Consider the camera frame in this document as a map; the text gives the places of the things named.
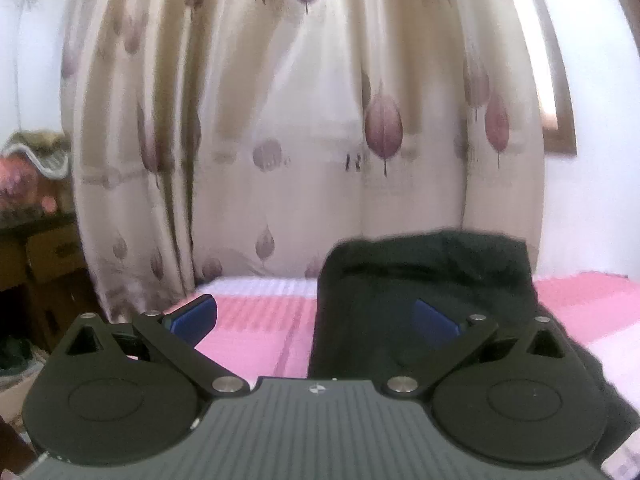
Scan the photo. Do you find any beige leaf print curtain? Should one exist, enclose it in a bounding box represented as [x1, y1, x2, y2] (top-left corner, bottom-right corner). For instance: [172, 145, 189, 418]
[59, 0, 550, 323]

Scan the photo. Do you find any floral cloth pile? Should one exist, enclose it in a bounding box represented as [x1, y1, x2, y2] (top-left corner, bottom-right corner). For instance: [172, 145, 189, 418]
[0, 129, 72, 218]

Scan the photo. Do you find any brown wooden window frame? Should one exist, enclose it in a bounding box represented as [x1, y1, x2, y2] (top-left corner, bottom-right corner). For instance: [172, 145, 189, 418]
[512, 0, 578, 157]

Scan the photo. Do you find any black jacket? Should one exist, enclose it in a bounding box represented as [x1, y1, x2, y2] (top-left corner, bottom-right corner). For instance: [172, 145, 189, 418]
[306, 229, 640, 463]

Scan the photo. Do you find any grey wall cable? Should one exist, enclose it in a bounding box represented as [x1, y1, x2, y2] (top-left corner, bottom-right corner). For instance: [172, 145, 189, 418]
[7, 0, 42, 133]

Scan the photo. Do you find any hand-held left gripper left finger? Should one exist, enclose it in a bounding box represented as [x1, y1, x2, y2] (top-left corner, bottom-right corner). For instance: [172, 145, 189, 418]
[57, 294, 249, 401]

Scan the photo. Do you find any pink checked bed sheet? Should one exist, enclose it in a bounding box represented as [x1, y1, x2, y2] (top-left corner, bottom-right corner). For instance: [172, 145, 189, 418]
[162, 271, 640, 480]

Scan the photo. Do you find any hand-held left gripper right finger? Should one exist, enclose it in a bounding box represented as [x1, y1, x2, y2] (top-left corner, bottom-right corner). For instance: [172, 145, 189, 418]
[386, 299, 571, 403]

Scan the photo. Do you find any brown wooden cabinet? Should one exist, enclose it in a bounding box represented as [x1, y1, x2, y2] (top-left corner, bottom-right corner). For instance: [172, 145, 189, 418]
[0, 214, 103, 361]

